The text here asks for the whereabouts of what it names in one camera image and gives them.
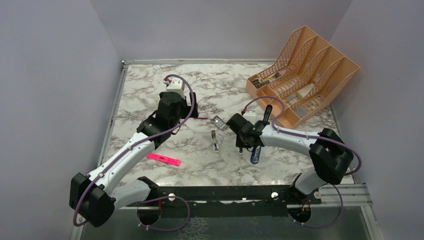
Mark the red white staple box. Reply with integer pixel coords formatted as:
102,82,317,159
196,111,208,119

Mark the white stapler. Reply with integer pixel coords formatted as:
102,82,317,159
211,130,220,153

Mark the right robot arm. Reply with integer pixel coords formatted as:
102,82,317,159
226,113,354,204

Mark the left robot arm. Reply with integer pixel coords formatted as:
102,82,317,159
69,92,198,227

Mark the orange mesh file organizer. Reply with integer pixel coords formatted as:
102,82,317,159
245,25,360,129

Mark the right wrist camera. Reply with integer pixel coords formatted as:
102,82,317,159
243,110,257,119

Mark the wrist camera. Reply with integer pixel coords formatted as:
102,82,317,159
165,78,186,99
243,110,257,119

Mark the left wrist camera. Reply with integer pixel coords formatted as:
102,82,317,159
165,78,186,99

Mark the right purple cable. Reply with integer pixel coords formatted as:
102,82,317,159
241,96,363,230

